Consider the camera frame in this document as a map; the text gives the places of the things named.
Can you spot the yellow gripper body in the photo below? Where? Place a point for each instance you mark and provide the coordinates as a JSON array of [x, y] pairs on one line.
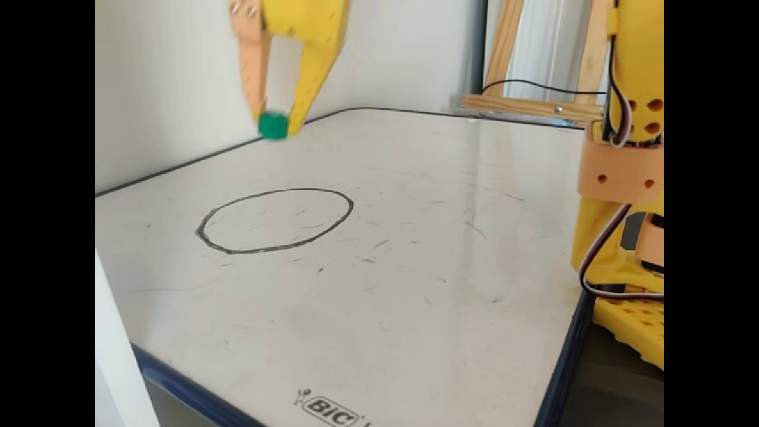
[[305, 16]]

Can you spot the white panel board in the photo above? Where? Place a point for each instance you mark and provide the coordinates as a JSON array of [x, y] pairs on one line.
[[115, 356]]

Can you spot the yellow fixed gripper finger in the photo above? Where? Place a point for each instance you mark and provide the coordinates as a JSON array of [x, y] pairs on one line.
[[314, 77]]

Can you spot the yellow and orange robot arm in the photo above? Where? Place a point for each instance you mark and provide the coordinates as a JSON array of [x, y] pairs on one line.
[[622, 172]]

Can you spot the wooden easel frame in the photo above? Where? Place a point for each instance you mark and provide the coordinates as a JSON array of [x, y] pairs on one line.
[[504, 41]]

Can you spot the green cube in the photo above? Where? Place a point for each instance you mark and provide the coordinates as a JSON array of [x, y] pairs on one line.
[[273, 126]]

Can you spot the yellow robot base plate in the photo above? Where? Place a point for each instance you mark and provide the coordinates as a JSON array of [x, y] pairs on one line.
[[637, 326]]

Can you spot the orange moving gripper finger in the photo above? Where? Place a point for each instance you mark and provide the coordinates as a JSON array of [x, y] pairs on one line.
[[254, 65]]

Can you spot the white BIC whiteboard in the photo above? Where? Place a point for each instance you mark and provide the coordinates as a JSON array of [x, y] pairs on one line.
[[356, 326]]

